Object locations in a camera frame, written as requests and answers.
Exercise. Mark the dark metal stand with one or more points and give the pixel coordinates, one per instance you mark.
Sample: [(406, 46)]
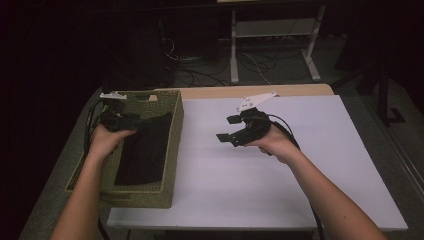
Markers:
[(383, 96)]

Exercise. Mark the white metal stand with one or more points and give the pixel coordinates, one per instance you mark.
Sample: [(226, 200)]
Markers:
[(234, 50)]

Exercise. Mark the person's left hand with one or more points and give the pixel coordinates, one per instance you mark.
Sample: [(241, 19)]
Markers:
[(103, 141)]

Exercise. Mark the white board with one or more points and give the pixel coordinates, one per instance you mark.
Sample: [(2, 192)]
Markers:
[(333, 150)]

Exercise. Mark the black cloth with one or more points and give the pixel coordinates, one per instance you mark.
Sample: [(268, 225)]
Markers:
[(146, 153)]

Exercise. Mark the person's right hand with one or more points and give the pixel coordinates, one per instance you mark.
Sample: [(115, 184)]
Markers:
[(276, 143)]

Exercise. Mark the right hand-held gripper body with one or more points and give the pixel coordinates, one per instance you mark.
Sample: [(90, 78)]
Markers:
[(255, 121)]

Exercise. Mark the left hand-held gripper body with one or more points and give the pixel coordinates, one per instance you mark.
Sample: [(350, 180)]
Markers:
[(116, 120)]

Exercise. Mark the green woven basket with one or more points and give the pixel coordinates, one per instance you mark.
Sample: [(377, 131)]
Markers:
[(140, 196)]

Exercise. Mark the wooden table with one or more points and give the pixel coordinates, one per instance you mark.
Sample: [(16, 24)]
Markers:
[(216, 91)]

